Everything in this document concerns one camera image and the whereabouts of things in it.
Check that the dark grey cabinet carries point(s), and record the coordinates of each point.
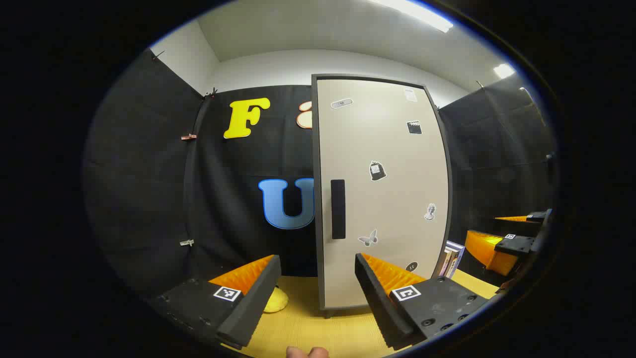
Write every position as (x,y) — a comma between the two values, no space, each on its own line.
(315,149)

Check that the small ceiling light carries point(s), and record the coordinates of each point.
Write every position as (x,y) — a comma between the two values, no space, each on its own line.
(504,70)

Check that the copper cloth clip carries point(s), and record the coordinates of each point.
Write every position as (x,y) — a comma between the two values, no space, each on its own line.
(189,136)

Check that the silver cloth clip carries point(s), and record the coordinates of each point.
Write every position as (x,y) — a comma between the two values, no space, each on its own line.
(187,243)

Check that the black backdrop cloth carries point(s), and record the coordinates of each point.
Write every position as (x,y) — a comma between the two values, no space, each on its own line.
(149,174)

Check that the beige cabinet door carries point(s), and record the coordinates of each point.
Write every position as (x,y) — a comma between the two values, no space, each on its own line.
(387,209)

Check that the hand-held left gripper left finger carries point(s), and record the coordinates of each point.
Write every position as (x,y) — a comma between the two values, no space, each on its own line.
(253,308)

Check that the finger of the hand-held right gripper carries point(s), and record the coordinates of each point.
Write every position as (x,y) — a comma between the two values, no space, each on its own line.
(536,217)
(516,244)

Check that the yellow lemon toy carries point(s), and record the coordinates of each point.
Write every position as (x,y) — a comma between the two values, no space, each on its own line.
(276,301)

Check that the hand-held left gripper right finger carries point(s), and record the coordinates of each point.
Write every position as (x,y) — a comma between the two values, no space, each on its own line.
(377,303)

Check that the blue book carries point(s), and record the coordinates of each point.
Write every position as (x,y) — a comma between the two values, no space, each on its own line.
(458,256)

